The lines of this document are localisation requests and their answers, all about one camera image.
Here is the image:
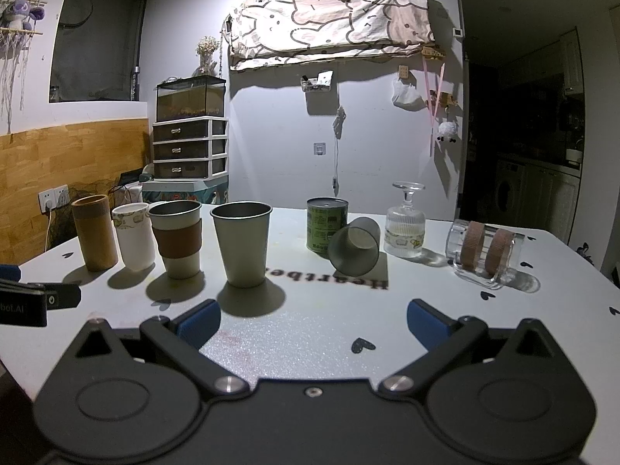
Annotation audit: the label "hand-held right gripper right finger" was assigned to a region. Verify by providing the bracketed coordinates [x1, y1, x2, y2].
[379, 299, 558, 400]

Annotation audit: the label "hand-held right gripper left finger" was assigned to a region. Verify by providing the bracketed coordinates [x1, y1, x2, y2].
[72, 299, 251, 402]

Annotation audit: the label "brown cylindrical cup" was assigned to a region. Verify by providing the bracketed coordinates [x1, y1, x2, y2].
[72, 194, 119, 272]

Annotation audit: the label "white cup brown sleeve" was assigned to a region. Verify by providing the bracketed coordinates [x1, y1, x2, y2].
[147, 200, 205, 280]

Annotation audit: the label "plain steel cup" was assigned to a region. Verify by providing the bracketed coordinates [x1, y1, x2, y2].
[209, 201, 274, 288]

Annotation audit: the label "white printed paper cup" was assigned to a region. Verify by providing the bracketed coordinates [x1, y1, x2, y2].
[112, 202, 157, 272]

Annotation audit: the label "clear glass cup brown bands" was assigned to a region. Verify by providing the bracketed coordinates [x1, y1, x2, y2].
[445, 219, 527, 291]

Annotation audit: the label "grey translucent cup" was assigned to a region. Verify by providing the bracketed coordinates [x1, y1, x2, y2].
[328, 216, 381, 276]

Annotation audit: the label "clear ribbed stemmed glass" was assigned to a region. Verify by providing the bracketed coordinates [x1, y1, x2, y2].
[384, 181, 426, 259]

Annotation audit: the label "teal patterned cabinet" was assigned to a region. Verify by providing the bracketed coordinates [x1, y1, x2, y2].
[139, 176, 231, 205]

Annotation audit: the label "green tin can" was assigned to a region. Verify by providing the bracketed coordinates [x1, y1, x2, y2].
[306, 196, 350, 253]

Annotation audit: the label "washing machine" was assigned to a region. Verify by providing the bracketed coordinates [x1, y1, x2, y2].
[493, 159, 530, 226]

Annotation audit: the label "white plastic drawer unit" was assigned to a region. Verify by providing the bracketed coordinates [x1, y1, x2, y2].
[152, 117, 230, 179]

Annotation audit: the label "pink sticks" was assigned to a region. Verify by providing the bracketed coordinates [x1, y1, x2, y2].
[421, 55, 449, 157]

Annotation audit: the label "glass fish tank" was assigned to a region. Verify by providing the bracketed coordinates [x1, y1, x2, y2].
[155, 76, 228, 122]

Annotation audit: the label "white hanging bag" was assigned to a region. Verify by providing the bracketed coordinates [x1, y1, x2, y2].
[391, 79, 426, 110]

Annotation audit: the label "dark window curtain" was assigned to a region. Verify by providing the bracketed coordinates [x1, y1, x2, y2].
[49, 0, 149, 104]

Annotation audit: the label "purple plush toy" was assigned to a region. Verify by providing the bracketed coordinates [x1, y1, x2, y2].
[0, 0, 46, 33]

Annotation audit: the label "dried flower bouquet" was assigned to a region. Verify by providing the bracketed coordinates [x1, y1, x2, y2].
[196, 36, 219, 78]

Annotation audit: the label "cartoon printed cloth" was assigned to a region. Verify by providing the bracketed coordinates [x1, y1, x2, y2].
[227, 0, 435, 72]

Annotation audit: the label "white wall socket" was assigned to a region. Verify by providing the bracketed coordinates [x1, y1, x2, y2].
[38, 184, 71, 214]

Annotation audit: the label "macrame wall hanging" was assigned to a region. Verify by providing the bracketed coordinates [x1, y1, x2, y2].
[0, 0, 45, 124]

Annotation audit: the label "hanging white cable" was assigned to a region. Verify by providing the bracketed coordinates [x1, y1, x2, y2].
[332, 106, 348, 193]

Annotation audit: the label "kitchen wall cabinet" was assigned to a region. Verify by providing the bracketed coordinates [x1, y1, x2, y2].
[562, 28, 582, 98]

